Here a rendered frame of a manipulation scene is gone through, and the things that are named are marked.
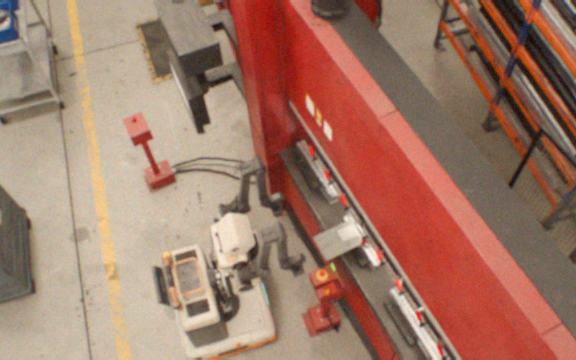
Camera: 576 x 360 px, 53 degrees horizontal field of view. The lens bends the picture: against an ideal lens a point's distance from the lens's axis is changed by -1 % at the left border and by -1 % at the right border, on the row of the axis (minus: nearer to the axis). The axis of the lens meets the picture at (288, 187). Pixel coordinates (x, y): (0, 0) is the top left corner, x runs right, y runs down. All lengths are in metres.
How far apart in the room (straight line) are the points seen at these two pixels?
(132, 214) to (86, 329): 1.02
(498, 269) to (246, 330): 2.36
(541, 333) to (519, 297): 0.14
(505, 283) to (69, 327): 3.49
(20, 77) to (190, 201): 2.05
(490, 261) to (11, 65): 4.93
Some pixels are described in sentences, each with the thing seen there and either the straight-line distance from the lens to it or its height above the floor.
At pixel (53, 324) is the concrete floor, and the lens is 4.91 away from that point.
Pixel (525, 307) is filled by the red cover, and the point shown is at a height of 2.30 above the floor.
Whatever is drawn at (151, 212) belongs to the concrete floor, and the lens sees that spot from 5.05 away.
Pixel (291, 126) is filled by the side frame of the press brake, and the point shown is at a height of 1.11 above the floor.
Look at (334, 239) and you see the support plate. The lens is 3.64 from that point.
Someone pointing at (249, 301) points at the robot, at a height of 0.28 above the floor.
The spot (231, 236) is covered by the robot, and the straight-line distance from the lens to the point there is 3.26.
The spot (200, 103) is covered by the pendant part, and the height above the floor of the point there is 1.50.
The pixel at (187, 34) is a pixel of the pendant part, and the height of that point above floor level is 1.95.
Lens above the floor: 4.28
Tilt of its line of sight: 59 degrees down
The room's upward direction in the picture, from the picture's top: 5 degrees counter-clockwise
